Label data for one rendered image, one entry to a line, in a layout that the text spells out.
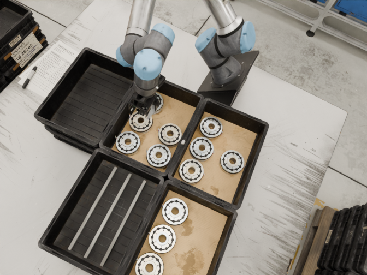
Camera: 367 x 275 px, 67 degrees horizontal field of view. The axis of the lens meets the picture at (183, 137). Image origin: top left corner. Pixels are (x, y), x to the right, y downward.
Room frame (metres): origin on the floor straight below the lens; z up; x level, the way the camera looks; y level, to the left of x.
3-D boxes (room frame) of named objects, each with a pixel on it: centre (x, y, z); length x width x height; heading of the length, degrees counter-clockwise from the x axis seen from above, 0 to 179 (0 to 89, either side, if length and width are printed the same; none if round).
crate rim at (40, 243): (0.10, 0.24, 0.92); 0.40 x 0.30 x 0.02; 165
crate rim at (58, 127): (0.57, 0.42, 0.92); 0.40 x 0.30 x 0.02; 165
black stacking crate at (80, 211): (0.10, 0.24, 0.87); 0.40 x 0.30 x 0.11; 165
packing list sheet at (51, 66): (0.80, 0.74, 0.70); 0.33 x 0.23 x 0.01; 159
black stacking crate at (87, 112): (0.57, 0.42, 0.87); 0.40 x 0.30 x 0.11; 165
